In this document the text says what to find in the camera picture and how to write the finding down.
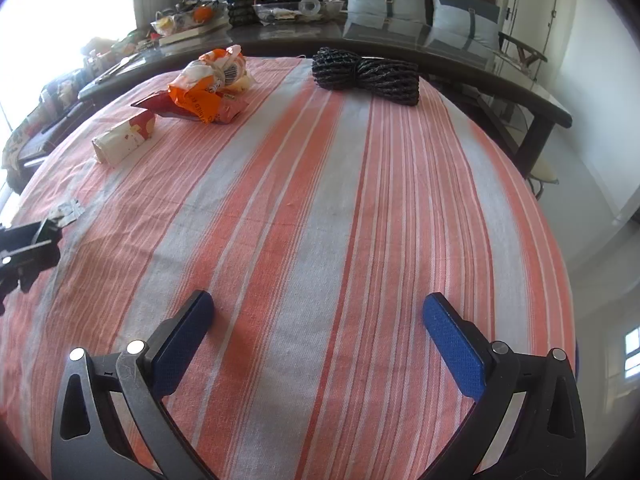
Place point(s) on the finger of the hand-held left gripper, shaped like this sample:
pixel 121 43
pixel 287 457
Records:
pixel 30 235
pixel 25 265

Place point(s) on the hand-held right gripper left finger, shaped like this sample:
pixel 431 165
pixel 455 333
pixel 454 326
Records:
pixel 182 340

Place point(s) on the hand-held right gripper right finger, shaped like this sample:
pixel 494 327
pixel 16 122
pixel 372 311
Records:
pixel 455 345

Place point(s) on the small silver wrapper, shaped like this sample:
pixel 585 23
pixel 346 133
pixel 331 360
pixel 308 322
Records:
pixel 65 212

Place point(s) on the white red paper cup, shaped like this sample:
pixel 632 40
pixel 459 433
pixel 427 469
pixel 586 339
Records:
pixel 122 137

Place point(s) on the red wrapper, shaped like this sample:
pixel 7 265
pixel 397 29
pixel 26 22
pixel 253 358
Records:
pixel 150 105

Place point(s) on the orange snack bag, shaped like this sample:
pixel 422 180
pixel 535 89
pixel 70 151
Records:
pixel 200 95

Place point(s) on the white barcode packet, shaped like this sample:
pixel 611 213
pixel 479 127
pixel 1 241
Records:
pixel 229 67

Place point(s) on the black bow-shaped object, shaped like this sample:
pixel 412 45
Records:
pixel 365 75

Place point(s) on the dark wooden chaise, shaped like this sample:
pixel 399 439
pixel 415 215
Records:
pixel 30 150

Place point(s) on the striped orange white tablecloth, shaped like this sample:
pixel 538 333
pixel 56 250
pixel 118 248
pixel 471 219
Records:
pixel 325 210

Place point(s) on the round stool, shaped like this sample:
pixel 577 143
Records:
pixel 542 172

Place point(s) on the thick book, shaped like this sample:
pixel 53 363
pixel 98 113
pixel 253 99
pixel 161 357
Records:
pixel 195 32

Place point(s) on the glass fruit bowl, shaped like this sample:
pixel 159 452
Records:
pixel 187 17

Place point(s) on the dark glass-top coffee table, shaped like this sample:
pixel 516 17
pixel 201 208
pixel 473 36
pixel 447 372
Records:
pixel 450 60

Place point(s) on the black ribbed vase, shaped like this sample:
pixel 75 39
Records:
pixel 243 7

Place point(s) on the glass tray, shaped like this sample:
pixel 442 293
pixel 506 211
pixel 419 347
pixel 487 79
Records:
pixel 290 10

